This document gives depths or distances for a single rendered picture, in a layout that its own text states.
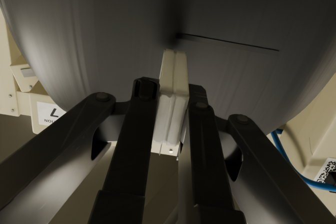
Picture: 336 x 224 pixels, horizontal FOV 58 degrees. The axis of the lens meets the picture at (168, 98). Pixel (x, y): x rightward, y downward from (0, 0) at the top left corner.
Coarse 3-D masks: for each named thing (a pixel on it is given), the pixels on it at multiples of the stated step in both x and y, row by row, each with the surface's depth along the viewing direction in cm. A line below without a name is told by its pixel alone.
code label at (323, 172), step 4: (328, 160) 53; (332, 160) 53; (324, 164) 53; (328, 164) 53; (332, 164) 53; (324, 168) 54; (328, 168) 54; (332, 168) 54; (320, 172) 54; (324, 172) 54; (328, 172) 54; (316, 176) 55; (320, 176) 55; (324, 176) 55; (316, 180) 56; (320, 180) 56
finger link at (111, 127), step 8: (120, 104) 14; (128, 104) 14; (112, 112) 13; (120, 112) 13; (104, 120) 13; (112, 120) 13; (120, 120) 13; (96, 128) 13; (104, 128) 13; (112, 128) 13; (120, 128) 13; (96, 136) 13; (104, 136) 13; (112, 136) 14
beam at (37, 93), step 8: (32, 88) 82; (40, 88) 82; (32, 96) 81; (40, 96) 81; (48, 96) 81; (32, 104) 82; (32, 112) 84; (32, 120) 86; (32, 128) 88; (40, 128) 87; (112, 144) 89; (152, 144) 88; (160, 144) 88; (160, 152) 90; (168, 152) 89; (176, 152) 89
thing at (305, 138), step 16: (320, 96) 53; (304, 112) 57; (320, 112) 52; (288, 128) 63; (304, 128) 56; (320, 128) 51; (288, 144) 62; (304, 144) 55; (320, 144) 51; (304, 160) 54; (320, 160) 53; (304, 176) 55; (320, 192) 57
